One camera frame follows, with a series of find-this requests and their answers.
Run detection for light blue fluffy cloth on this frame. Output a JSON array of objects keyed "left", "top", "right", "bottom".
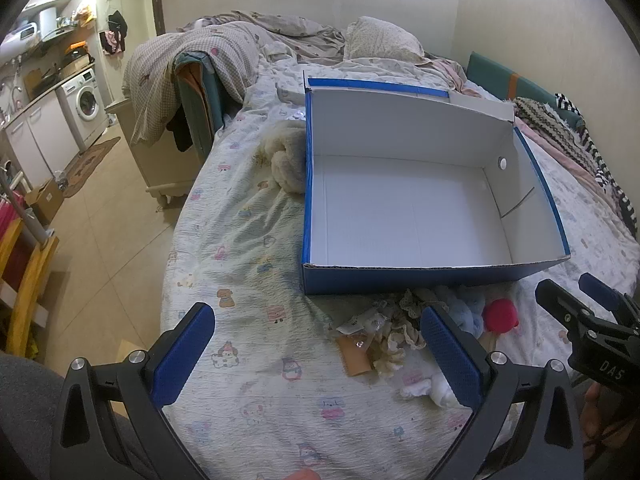
[{"left": 434, "top": 286, "right": 487, "bottom": 337}]

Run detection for grey checked blanket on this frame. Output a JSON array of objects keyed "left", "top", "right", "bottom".
[{"left": 122, "top": 22, "right": 262, "bottom": 148}]

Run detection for small cardboard box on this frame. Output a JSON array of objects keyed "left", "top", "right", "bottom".
[{"left": 24, "top": 179, "right": 66, "bottom": 227}]

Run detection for grey metal pole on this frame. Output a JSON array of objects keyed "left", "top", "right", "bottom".
[{"left": 0, "top": 174, "right": 52, "bottom": 250}]

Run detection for person's grey trousers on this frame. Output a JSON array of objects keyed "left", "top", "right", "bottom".
[{"left": 0, "top": 351, "right": 168, "bottom": 480}]

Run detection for beige lace-trimmed scrunchie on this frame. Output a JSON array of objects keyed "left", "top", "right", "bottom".
[{"left": 370, "top": 321, "right": 423, "bottom": 377}]

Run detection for white washing machine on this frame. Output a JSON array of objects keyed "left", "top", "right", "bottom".
[{"left": 54, "top": 67, "right": 109, "bottom": 154}]

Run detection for floral pillow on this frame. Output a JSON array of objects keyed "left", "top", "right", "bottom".
[{"left": 344, "top": 16, "right": 427, "bottom": 64}]

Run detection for blue and white cardboard box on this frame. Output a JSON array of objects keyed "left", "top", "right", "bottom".
[{"left": 300, "top": 70, "right": 572, "bottom": 296}]

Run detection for white water heater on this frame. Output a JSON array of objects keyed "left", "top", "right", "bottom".
[{"left": 37, "top": 6, "right": 62, "bottom": 44}]

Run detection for yellow wooden rack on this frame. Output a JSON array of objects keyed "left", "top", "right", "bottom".
[{"left": 0, "top": 219, "right": 61, "bottom": 362}]

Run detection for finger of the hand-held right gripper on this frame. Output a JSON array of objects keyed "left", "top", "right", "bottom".
[
  {"left": 579, "top": 272, "right": 640, "bottom": 331},
  {"left": 535, "top": 279, "right": 596, "bottom": 337}
]

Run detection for white knotted cloth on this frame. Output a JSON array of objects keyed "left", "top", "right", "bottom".
[{"left": 399, "top": 372, "right": 466, "bottom": 409}]

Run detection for brown door mat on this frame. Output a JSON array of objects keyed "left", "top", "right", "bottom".
[{"left": 60, "top": 136, "right": 122, "bottom": 200}]

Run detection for dark hanging clothes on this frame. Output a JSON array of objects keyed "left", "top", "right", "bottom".
[{"left": 98, "top": 10, "right": 131, "bottom": 57}]

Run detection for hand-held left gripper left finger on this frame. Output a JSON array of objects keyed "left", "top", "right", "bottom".
[{"left": 50, "top": 302, "right": 216, "bottom": 480}]

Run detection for pink cloth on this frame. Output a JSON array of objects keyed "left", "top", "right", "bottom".
[{"left": 429, "top": 57, "right": 482, "bottom": 97}]

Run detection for brown door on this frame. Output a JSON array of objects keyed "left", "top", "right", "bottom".
[{"left": 148, "top": 0, "right": 167, "bottom": 37}]

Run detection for person's right hand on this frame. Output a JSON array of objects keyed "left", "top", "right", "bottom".
[{"left": 582, "top": 382, "right": 617, "bottom": 461}]

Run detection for beige wooden cot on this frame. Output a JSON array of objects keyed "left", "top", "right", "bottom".
[{"left": 105, "top": 99, "right": 202, "bottom": 209}]

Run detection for beige patterned duvet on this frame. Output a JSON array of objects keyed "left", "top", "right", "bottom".
[{"left": 179, "top": 10, "right": 349, "bottom": 64}]

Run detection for white kitchen cabinet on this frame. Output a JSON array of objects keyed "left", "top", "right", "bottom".
[{"left": 4, "top": 90, "right": 82, "bottom": 187}]

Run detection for clear plastic packet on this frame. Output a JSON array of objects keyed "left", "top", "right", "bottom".
[{"left": 336, "top": 309, "right": 388, "bottom": 352}]

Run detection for cream fluffy plush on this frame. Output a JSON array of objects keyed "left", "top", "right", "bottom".
[{"left": 256, "top": 122, "right": 307, "bottom": 196}]

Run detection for red round puff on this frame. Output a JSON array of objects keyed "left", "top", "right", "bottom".
[{"left": 481, "top": 297, "right": 522, "bottom": 334}]

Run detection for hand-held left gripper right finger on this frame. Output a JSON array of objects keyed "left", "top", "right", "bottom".
[{"left": 420, "top": 305, "right": 586, "bottom": 480}]

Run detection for black and white striped cloth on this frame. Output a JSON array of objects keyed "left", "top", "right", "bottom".
[{"left": 551, "top": 92, "right": 639, "bottom": 237}]

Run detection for cartoon printed bedsheet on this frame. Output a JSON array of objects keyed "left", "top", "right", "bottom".
[{"left": 160, "top": 55, "right": 640, "bottom": 480}]

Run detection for patterned knitted cloth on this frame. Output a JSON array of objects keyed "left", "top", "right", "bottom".
[{"left": 514, "top": 96, "right": 582, "bottom": 147}]

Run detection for orange foam roller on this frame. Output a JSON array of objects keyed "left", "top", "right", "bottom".
[{"left": 336, "top": 335, "right": 375, "bottom": 377}]

